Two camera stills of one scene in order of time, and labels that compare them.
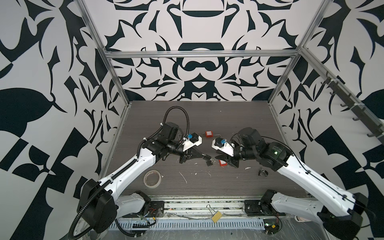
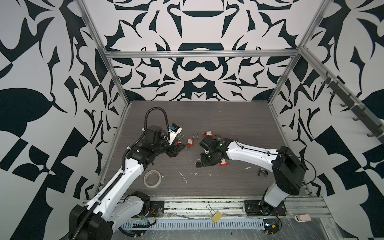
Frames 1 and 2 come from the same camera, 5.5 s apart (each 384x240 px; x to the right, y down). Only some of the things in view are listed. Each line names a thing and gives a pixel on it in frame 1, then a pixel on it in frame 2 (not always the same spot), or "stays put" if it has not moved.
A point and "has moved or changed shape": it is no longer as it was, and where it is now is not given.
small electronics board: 271,226 stays put
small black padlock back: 207,157 has moved or changed shape
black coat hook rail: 359,110 stays put
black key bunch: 261,170 stays put
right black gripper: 229,159 → 204,162
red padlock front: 222,163 stays put
